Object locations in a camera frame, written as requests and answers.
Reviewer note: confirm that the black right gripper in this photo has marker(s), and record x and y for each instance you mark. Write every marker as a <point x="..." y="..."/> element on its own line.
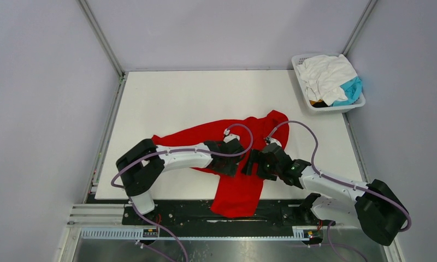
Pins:
<point x="256" y="156"/>

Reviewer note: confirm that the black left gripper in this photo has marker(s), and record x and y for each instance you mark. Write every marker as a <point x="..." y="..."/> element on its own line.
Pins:
<point x="230" y="170"/>

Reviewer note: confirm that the red t shirt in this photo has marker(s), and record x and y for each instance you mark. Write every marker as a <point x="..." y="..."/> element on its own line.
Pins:
<point x="236" y="196"/>

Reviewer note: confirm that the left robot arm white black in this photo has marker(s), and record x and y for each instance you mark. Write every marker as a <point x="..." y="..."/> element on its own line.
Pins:
<point x="141" y="166"/>

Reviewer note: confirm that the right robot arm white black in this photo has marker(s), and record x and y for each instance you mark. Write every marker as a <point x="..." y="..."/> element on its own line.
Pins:
<point x="371" y="207"/>

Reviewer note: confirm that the dark garment in basket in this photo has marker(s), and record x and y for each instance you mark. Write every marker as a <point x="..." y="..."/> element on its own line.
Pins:
<point x="318" y="104"/>

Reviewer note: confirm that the white t shirt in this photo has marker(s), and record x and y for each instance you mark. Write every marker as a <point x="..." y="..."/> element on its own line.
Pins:
<point x="323" y="75"/>

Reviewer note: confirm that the light blue t shirt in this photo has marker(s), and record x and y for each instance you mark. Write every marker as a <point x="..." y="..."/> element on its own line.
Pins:
<point x="352" y="90"/>

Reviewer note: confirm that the white slotted cable duct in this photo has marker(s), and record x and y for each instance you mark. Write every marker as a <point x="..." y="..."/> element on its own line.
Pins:
<point x="100" y="233"/>

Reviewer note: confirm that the aluminium front frame rails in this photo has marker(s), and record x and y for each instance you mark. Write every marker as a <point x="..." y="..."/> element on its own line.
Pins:
<point x="96" y="214"/>

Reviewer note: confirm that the aluminium frame rail left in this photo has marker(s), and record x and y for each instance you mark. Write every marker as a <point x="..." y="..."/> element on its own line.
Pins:
<point x="100" y="36"/>

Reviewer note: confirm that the aluminium frame rail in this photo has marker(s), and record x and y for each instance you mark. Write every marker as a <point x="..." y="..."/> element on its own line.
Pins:
<point x="366" y="13"/>
<point x="100" y="36"/>

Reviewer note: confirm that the aluminium frame rail right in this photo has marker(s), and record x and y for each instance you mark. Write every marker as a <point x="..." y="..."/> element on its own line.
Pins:
<point x="366" y="13"/>

